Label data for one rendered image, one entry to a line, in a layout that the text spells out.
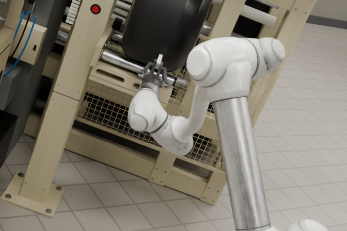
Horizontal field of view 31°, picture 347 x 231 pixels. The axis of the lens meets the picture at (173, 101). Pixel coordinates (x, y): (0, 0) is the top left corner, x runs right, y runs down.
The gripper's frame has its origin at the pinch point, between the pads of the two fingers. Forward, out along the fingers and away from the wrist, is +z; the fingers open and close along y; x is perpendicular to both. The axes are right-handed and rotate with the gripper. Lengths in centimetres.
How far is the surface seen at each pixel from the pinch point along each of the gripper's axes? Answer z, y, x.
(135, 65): 8.9, 8.5, 12.4
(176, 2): 7.4, 1.9, -24.2
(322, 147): 187, -158, 153
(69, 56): 13.6, 37.1, 24.0
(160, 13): 4.6, 6.4, -18.9
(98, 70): 8.0, 22.7, 21.3
